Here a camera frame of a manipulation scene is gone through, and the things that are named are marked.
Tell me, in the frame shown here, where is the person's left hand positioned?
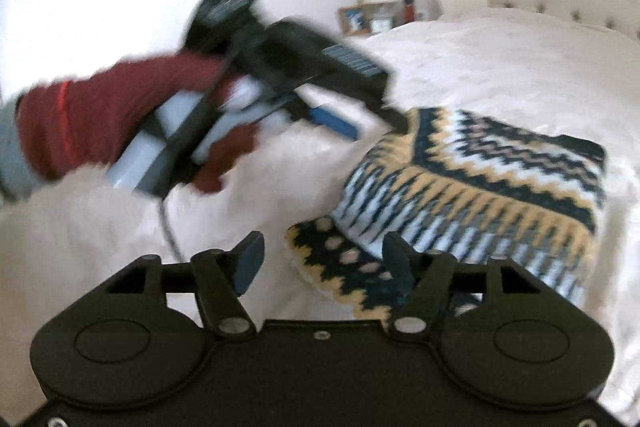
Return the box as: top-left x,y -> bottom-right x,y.
17,52 -> 261,195

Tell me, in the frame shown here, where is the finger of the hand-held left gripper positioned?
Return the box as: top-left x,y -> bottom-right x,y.
306,104 -> 362,141
372,99 -> 410,134

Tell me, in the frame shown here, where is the grey cable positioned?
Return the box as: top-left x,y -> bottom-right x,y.
157,196 -> 185,260

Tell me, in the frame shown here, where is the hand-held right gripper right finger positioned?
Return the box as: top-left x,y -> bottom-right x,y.
382,231 -> 543,335

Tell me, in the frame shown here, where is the wooden picture frame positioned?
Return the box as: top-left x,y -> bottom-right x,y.
337,6 -> 369,35

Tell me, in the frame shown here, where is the patterned knit sweater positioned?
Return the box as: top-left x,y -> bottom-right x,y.
285,107 -> 608,320

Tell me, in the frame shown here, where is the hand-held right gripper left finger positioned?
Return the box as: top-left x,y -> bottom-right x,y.
102,231 -> 266,335

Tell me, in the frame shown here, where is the white duvet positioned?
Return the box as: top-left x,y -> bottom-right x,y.
0,7 -> 640,413

